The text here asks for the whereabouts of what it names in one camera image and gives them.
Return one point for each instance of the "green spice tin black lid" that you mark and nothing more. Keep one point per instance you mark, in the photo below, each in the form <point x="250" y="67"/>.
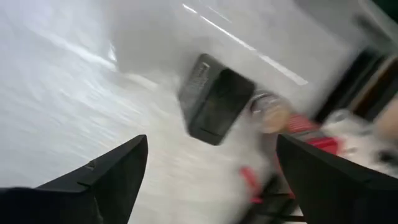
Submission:
<point x="217" y="102"/>

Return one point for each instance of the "smoked paprika tin red lid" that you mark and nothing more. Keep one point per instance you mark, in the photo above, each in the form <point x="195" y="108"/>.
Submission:
<point x="323" y="144"/>

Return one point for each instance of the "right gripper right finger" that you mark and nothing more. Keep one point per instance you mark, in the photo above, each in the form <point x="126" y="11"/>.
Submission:
<point x="335" y="193"/>

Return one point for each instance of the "glass spice jar cork lid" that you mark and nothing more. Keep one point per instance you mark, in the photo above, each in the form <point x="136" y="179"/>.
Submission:
<point x="270" y="113"/>

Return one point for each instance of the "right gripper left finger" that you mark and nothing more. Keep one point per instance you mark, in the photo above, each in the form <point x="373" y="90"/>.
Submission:
<point x="102" y="186"/>

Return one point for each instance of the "white plastic bin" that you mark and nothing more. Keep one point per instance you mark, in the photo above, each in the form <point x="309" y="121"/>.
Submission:
<point x="248" y="25"/>

